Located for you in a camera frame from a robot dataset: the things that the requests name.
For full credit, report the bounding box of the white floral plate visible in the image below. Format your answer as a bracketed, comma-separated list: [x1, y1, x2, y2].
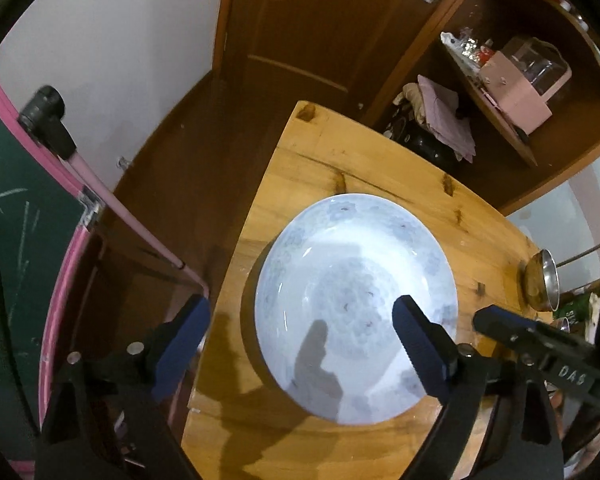
[254, 193, 458, 426]

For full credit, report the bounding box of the green bag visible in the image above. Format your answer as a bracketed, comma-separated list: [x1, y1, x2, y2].
[554, 292, 600, 325]

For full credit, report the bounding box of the large steel bowl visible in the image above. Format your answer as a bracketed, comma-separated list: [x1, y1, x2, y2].
[521, 249, 560, 312]

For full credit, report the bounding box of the wooden corner shelf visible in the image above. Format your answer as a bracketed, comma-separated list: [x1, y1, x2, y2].
[362, 0, 600, 214]

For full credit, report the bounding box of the folded pink cloth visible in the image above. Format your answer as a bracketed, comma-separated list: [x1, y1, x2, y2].
[402, 75, 476, 162]

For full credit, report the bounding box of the pink plastic container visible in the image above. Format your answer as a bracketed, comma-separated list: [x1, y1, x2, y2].
[478, 36, 572, 134]

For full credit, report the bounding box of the brown wooden door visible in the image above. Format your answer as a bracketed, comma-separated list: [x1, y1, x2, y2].
[213, 0, 462, 124]

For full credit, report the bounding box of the green chalkboard pink frame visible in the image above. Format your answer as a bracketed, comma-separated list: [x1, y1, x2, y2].
[0, 85, 130, 479]

